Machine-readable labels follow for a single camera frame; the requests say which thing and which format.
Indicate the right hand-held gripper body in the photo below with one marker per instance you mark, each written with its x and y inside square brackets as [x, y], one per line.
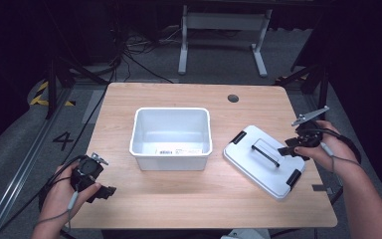
[309, 136]

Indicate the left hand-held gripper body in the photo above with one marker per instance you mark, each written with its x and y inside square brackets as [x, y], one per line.
[86, 172]

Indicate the white lid with black clips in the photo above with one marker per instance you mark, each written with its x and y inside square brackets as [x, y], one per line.
[257, 169]

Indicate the person's right hand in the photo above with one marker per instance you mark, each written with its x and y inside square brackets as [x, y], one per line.
[335, 149]

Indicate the person's left hand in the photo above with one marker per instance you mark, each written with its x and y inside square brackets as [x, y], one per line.
[58, 199]

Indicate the black tripod stand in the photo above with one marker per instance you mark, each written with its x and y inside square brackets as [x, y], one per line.
[51, 94]
[323, 89]

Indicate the round dark table grommet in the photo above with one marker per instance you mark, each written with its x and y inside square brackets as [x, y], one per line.
[233, 98]

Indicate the white plastic storage box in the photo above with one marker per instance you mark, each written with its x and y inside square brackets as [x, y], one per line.
[170, 132]

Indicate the yellow black floor tape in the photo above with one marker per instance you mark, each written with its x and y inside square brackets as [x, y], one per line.
[39, 100]

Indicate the white clothing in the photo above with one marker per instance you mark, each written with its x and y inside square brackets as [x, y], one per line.
[245, 234]

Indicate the aluminium floor rail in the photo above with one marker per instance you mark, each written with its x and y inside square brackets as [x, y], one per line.
[16, 172]

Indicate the grey metal desk frame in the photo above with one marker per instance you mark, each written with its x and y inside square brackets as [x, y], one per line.
[225, 21]

